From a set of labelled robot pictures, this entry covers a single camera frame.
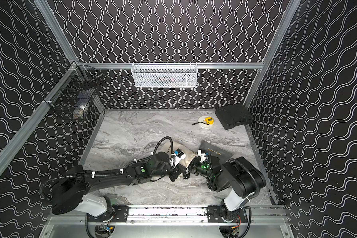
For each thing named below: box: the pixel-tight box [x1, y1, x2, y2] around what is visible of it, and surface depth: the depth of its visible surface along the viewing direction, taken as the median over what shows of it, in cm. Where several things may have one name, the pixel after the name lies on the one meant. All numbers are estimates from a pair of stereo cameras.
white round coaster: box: [197, 115, 215, 129], surface depth 112 cm
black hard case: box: [215, 104, 255, 130], surface depth 116 cm
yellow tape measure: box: [204, 117, 214, 125], surface depth 113 cm
